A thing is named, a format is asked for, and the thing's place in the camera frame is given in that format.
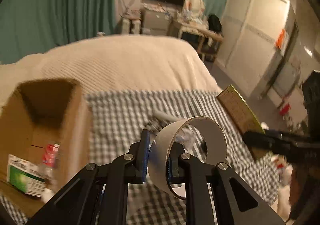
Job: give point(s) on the black bag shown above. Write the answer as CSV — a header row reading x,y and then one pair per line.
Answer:
x,y
214,24

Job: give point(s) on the grey cylindrical stick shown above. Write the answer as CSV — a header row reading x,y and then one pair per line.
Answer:
x,y
164,117

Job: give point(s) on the green white checkered cloth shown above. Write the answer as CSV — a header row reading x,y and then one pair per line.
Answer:
x,y
118,117

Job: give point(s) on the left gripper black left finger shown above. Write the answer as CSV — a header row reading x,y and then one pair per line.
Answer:
x,y
98,194

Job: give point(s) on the clear plastic bottle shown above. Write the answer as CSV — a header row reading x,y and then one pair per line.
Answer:
x,y
48,170

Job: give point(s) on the cream white bed blanket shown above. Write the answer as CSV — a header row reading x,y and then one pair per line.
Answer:
x,y
115,62

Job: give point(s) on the wooden dressing table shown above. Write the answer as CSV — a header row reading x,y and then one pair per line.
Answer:
x,y
209,43

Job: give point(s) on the brown cardboard box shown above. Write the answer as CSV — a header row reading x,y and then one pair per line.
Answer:
x,y
39,113

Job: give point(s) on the red cream amoxicillin medicine box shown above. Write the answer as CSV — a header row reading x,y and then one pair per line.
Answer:
x,y
239,111

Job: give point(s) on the round vanity mirror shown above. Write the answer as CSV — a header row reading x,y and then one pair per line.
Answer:
x,y
194,8

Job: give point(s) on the white louvered wardrobe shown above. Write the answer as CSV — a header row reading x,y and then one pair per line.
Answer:
x,y
256,33

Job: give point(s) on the white tape roll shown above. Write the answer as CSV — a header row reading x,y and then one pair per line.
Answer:
x,y
185,131

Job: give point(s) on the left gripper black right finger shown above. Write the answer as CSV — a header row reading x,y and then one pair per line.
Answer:
x,y
216,194

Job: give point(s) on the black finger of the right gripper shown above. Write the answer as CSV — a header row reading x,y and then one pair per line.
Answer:
x,y
294,147

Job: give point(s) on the grey cabinet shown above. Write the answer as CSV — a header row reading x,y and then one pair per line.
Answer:
x,y
156,23

